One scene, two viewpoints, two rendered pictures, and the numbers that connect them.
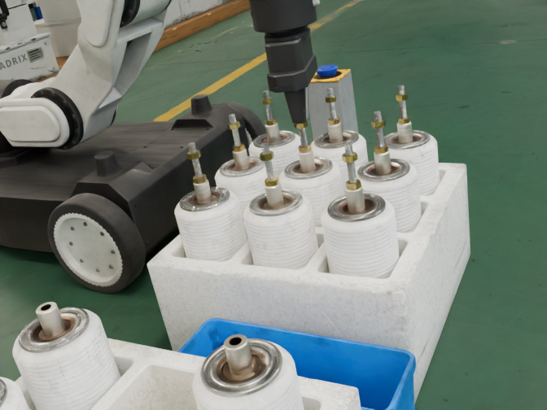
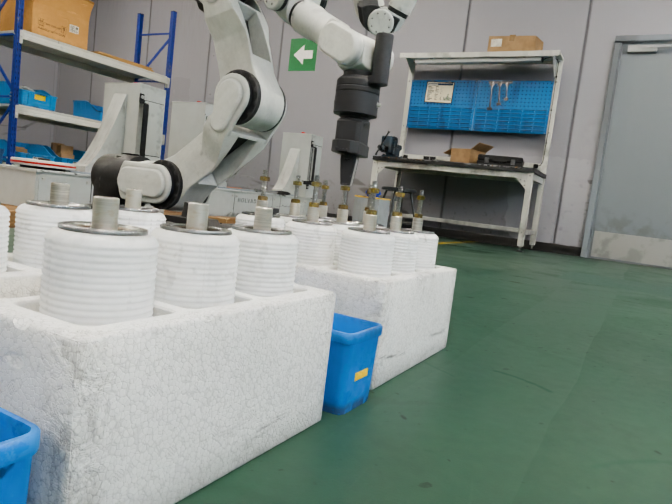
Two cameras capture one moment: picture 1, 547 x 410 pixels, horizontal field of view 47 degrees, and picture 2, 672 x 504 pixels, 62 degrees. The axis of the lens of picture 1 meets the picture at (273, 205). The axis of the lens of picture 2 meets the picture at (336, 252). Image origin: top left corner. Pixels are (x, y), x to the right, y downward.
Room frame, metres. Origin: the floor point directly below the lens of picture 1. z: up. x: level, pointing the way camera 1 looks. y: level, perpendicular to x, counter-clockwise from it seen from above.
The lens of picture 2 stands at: (-0.25, -0.01, 0.31)
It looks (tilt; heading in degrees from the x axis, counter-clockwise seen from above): 6 degrees down; 358
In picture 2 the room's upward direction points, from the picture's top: 7 degrees clockwise
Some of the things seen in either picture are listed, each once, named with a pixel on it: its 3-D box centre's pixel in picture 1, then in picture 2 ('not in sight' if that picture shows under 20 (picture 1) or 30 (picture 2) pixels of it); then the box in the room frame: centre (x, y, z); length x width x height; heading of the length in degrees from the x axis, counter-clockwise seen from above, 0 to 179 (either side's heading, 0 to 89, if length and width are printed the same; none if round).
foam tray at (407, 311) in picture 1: (323, 258); (332, 301); (0.90, -0.06, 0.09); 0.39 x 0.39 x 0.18; 59
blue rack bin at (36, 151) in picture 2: not in sight; (22, 153); (5.36, 2.88, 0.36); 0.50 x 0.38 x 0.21; 60
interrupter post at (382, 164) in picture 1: (382, 162); (395, 224); (0.84, -0.17, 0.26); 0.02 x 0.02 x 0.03
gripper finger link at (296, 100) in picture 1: (295, 102); (346, 169); (0.89, -0.06, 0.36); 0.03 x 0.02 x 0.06; 73
